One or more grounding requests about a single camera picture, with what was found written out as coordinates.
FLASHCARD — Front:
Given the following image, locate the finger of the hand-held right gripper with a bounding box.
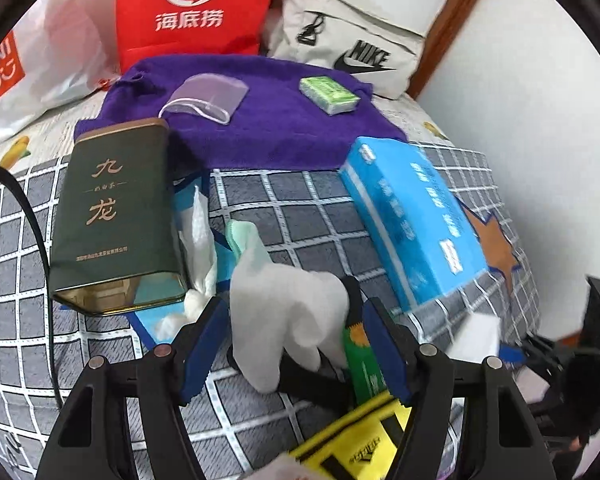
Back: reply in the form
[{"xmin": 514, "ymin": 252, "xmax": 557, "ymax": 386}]
[
  {"xmin": 522, "ymin": 395, "xmax": 588, "ymax": 441},
  {"xmin": 500, "ymin": 335, "xmax": 583, "ymax": 378}
]

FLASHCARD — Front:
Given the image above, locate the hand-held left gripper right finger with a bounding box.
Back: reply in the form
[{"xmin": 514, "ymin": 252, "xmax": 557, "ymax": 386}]
[{"xmin": 362, "ymin": 297, "xmax": 566, "ymax": 480}]

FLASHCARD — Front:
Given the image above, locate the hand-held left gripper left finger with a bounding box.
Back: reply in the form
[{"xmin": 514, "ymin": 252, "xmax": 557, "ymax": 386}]
[{"xmin": 35, "ymin": 296, "xmax": 231, "ymax": 480}]

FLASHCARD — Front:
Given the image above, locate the white sponge block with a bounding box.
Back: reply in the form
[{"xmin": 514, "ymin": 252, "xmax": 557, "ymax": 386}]
[{"xmin": 445, "ymin": 310, "xmax": 503, "ymax": 366}]

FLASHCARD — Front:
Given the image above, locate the green snack packet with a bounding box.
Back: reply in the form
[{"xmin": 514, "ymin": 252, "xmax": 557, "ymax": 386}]
[{"xmin": 342, "ymin": 322, "xmax": 388, "ymax": 406}]

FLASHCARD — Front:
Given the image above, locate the white cotton ball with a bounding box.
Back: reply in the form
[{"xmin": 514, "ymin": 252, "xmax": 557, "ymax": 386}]
[
  {"xmin": 182, "ymin": 287, "xmax": 211, "ymax": 318},
  {"xmin": 152, "ymin": 310, "xmax": 186, "ymax": 338}
]

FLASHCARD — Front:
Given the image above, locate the yellow and black pouch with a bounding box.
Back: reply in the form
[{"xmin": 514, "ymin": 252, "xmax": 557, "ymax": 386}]
[{"xmin": 287, "ymin": 390, "xmax": 413, "ymax": 480}]

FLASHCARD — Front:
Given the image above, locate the crumpled white tissue paper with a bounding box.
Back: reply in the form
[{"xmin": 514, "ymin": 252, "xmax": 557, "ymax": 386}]
[{"xmin": 177, "ymin": 185, "xmax": 218, "ymax": 306}]

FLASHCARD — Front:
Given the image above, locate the mint green cloth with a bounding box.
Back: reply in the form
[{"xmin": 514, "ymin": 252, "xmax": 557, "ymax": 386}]
[{"xmin": 225, "ymin": 220, "xmax": 271, "ymax": 266}]

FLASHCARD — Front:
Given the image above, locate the blue tissue pack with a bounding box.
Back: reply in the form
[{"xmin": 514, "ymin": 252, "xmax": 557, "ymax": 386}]
[{"xmin": 337, "ymin": 136, "xmax": 488, "ymax": 311}]

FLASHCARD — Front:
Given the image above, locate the grey grid star bedsheet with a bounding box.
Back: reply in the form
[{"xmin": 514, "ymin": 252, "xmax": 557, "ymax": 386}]
[{"xmin": 0, "ymin": 95, "xmax": 541, "ymax": 480}]

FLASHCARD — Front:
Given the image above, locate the dark green tea tin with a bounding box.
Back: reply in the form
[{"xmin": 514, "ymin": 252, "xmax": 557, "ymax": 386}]
[{"xmin": 48, "ymin": 117, "xmax": 190, "ymax": 316}]

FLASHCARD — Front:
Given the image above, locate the purple towel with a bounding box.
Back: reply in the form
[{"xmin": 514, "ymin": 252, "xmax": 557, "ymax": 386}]
[{"xmin": 75, "ymin": 56, "xmax": 408, "ymax": 171}]

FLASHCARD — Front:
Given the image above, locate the clear plastic case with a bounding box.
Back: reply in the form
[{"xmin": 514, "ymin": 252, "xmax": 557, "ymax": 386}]
[{"xmin": 160, "ymin": 74, "xmax": 251, "ymax": 125}]

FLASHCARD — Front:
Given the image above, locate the small green tissue packet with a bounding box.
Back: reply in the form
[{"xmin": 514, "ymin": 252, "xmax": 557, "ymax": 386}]
[{"xmin": 300, "ymin": 76, "xmax": 359, "ymax": 116}]

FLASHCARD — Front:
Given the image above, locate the beige waist bag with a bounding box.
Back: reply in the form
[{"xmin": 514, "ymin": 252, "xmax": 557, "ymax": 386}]
[{"xmin": 260, "ymin": 0, "xmax": 486, "ymax": 101}]

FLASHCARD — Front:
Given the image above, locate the white plastic shopping bag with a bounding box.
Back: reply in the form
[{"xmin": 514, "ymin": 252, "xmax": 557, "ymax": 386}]
[{"xmin": 0, "ymin": 0, "xmax": 123, "ymax": 133}]

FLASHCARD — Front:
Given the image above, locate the wooden headboard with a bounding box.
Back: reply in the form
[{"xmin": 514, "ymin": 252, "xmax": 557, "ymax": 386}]
[{"xmin": 407, "ymin": 0, "xmax": 503, "ymax": 101}]

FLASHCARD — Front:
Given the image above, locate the red paper bag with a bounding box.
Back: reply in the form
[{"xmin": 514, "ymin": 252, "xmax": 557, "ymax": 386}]
[{"xmin": 115, "ymin": 0, "xmax": 283, "ymax": 73}]

